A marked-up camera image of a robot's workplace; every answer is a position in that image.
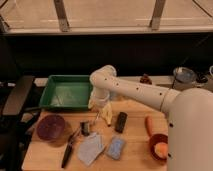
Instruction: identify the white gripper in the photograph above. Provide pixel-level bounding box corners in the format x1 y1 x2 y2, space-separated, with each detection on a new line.
88 89 110 110

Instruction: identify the small white plastic fork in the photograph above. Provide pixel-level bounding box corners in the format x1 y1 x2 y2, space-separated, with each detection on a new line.
92 112 100 125

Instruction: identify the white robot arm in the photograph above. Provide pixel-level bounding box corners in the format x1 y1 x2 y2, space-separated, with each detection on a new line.
89 65 213 171

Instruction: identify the yellow banana peel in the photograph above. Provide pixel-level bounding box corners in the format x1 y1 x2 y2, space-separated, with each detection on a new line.
101 102 113 126

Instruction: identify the black rectangular remote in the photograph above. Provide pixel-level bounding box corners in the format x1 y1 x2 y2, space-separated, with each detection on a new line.
115 112 127 133

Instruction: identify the small black metal clip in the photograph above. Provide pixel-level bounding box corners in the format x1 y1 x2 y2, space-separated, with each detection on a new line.
80 121 90 136

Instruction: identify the green plastic tray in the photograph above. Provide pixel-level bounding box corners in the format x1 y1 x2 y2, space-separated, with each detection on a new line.
39 75 92 111

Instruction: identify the wooden cutting board table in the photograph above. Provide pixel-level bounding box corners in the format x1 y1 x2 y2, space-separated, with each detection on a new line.
21 77 171 171

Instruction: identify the light blue folded cloth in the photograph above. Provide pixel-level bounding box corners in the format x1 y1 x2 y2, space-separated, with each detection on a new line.
77 133 105 166

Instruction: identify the blue sponge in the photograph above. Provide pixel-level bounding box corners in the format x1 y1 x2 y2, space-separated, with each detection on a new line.
106 136 125 160

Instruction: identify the orange carrot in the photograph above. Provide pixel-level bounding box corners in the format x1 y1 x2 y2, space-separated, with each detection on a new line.
145 116 154 137

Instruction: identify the red bowl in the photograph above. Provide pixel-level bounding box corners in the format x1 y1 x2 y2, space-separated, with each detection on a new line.
149 134 168 163

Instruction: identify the orange fruit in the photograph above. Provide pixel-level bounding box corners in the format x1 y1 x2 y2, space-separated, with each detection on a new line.
154 142 168 158

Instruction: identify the metal bowl in background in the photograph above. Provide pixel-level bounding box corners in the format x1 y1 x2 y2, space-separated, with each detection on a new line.
173 67 196 84

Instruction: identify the black office chair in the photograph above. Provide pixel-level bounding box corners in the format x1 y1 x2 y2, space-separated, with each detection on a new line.
0 76 40 171

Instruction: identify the black handled knife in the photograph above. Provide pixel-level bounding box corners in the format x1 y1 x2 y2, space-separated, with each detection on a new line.
61 129 80 168

